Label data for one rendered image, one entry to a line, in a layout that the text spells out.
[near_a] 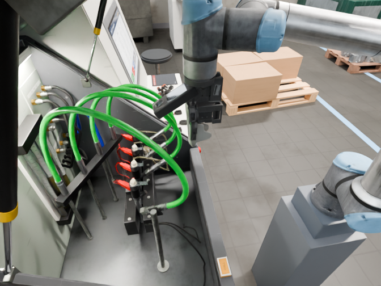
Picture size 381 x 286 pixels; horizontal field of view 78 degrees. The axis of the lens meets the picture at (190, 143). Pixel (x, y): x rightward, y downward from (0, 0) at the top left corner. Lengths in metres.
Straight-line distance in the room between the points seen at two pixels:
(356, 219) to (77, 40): 0.99
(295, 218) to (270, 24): 0.82
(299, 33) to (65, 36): 0.68
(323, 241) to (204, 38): 0.88
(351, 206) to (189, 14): 0.67
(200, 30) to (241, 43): 0.08
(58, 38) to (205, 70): 0.55
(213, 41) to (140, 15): 4.93
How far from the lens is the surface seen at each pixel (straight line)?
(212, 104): 0.56
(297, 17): 0.62
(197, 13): 0.48
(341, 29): 0.65
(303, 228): 1.10
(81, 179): 0.82
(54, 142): 0.95
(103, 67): 0.92
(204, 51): 0.49
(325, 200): 1.01
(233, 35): 0.48
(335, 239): 1.12
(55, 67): 0.91
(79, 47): 0.91
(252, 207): 2.08
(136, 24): 5.43
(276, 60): 3.54
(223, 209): 2.02
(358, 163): 0.93
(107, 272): 0.94
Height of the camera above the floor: 1.67
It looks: 41 degrees down
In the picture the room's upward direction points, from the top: straight up
